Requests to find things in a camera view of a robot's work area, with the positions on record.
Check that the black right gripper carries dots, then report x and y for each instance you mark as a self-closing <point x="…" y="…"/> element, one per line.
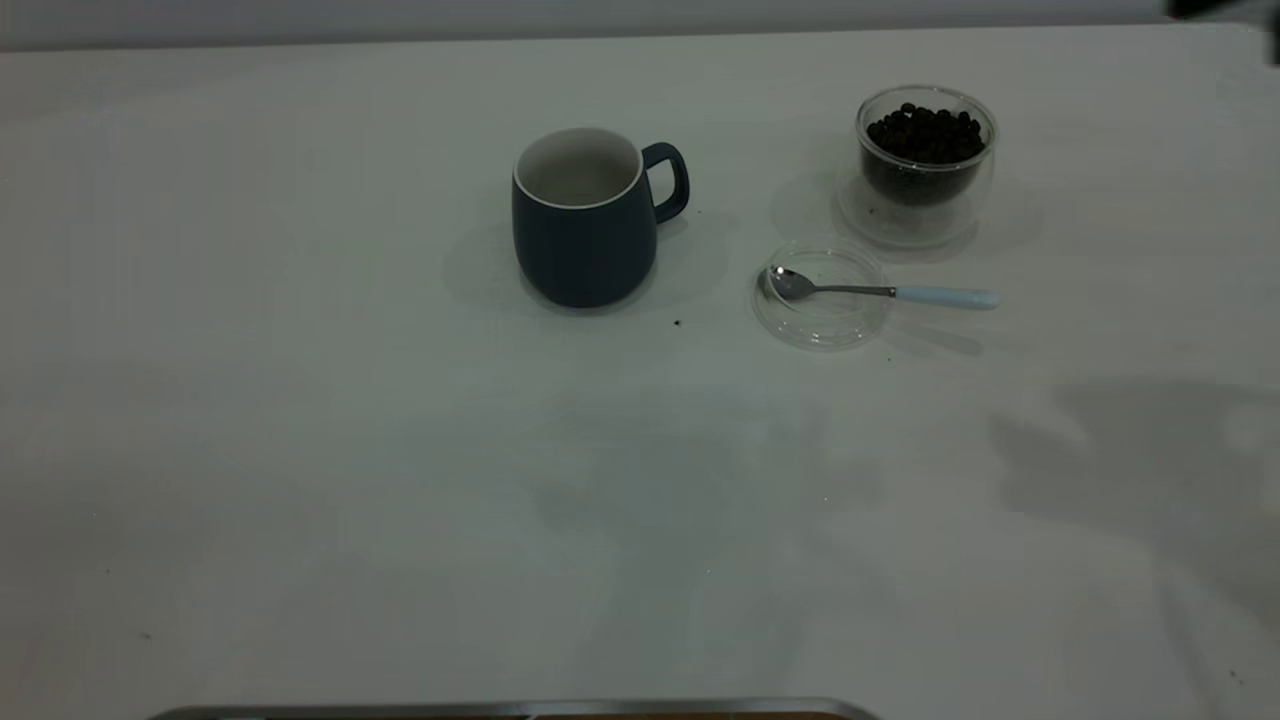
<point x="1220" y="6"/>

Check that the dark coffee beans pile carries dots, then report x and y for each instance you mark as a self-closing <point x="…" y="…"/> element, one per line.
<point x="925" y="140"/>

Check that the dark blue ceramic mug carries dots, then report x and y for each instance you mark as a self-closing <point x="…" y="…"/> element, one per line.
<point x="585" y="250"/>

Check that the clear double-wall glass cup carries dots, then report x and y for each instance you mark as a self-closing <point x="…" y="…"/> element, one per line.
<point x="905" y="215"/>

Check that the small clear glass dish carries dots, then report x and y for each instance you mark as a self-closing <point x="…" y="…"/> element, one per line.
<point x="825" y="325"/>

